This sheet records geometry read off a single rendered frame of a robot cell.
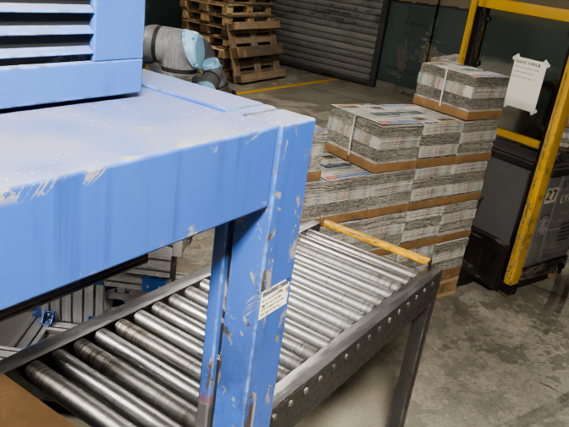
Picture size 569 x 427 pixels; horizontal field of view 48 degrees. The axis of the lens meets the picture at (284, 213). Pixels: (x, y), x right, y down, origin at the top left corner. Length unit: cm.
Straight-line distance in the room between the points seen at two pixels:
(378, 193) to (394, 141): 26
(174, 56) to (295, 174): 137
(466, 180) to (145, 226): 311
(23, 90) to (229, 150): 21
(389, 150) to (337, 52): 755
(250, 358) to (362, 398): 209
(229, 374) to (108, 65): 42
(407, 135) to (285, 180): 239
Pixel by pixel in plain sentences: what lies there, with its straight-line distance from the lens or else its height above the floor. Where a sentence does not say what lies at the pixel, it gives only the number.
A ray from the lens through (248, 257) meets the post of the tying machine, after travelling 79.
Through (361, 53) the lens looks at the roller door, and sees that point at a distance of 1037.
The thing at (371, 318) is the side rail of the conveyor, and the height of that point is 80.
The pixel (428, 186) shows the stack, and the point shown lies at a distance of 339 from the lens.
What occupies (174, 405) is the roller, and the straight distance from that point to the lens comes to 147.
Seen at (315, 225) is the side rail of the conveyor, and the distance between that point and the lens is 243.
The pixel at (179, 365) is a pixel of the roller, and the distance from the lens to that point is 160.
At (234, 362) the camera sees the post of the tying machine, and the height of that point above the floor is 122.
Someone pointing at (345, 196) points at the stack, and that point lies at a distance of 298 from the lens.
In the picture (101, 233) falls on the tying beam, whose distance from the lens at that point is 56.
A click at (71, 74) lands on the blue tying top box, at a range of 72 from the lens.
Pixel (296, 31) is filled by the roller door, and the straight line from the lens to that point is 1096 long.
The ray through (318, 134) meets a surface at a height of 105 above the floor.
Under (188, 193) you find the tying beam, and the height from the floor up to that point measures 150.
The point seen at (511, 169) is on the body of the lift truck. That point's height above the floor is 71.
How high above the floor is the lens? 172
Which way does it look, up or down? 22 degrees down
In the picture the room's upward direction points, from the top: 8 degrees clockwise
